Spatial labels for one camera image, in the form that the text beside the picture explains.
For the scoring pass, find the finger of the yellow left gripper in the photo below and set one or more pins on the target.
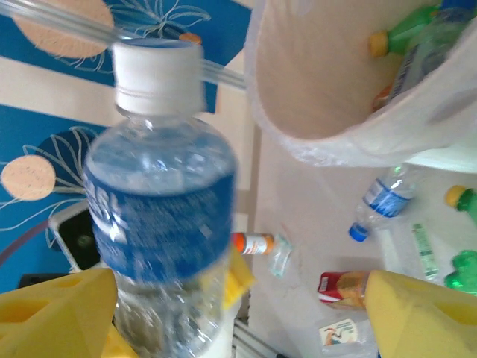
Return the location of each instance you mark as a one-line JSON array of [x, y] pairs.
[[119, 347], [238, 279]]

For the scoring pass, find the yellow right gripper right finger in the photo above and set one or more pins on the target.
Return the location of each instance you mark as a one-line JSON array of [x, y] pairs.
[[421, 320]]

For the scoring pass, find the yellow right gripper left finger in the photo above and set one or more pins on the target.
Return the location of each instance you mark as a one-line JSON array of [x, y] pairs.
[[56, 320]]

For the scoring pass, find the green bottle yellow cap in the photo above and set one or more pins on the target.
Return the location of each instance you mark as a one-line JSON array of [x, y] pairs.
[[464, 276], [467, 203]]

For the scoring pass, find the clear bottle green label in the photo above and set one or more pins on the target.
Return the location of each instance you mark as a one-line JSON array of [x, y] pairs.
[[421, 246]]

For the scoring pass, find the clear bottle cartoon label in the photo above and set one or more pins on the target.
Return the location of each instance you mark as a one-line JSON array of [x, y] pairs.
[[337, 332]]

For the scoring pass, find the blue label bottle white cap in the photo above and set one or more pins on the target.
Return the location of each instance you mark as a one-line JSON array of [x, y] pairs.
[[160, 209]]

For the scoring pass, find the clear bottle colourful label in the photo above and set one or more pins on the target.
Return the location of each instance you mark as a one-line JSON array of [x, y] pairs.
[[381, 98]]

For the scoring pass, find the green bottle white label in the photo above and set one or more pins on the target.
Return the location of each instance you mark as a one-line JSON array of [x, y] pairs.
[[406, 31]]

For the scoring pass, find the clear bottle blue cap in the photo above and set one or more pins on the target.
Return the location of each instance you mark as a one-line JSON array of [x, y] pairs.
[[456, 4]]

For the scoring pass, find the white plastic bin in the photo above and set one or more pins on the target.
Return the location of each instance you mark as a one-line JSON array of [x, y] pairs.
[[316, 74]]

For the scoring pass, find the orange cap bottle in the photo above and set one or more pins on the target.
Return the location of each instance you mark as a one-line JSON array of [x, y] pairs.
[[257, 244]]

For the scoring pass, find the clear plastic wrapper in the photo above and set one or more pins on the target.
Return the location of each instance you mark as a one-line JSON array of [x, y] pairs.
[[281, 257]]

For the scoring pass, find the aluminium table edge rail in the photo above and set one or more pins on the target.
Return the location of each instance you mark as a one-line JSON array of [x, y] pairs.
[[257, 345]]

